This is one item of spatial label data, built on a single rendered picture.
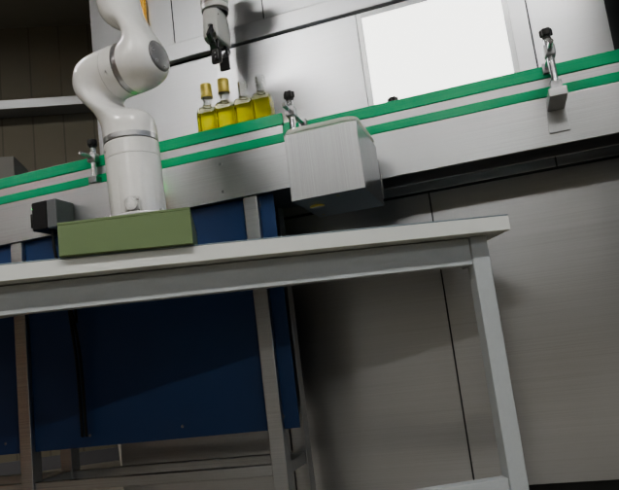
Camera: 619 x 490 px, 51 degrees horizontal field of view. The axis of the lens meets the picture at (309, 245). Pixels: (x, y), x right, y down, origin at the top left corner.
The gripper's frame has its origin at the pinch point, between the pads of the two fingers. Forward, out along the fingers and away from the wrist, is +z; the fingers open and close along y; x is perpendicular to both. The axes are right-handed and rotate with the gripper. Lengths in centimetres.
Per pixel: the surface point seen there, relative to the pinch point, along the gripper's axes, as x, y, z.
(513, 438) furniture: 66, 22, 112
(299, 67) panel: 20.5, -12.4, 2.5
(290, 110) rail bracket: 24.6, 16.9, 27.0
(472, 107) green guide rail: 69, 4, 32
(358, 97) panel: 37.1, -12.5, 16.3
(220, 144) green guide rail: 2.7, 13.3, 30.3
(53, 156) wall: -207, -187, -63
